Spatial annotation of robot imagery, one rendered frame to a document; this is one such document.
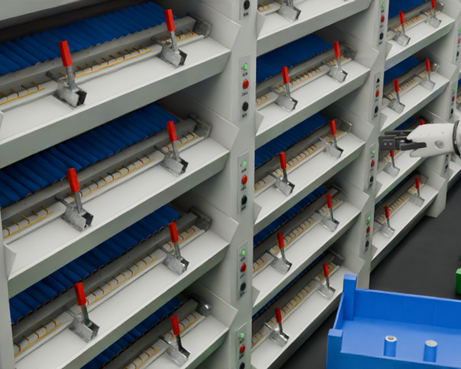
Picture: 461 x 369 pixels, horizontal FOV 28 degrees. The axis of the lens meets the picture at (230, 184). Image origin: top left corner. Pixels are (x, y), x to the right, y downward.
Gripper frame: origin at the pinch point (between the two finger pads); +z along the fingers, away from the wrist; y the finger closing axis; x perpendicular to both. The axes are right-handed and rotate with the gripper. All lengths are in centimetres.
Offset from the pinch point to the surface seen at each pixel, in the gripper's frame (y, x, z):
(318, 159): 8.3, -6.4, 22.5
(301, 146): 4.9, -2.0, 24.6
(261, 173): -15.5, -2.0, 24.5
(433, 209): 100, -53, 30
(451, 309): -50, -15, -28
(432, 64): 98, -3, 24
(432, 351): -67, -13, -31
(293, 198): -11.3, -9.3, 19.9
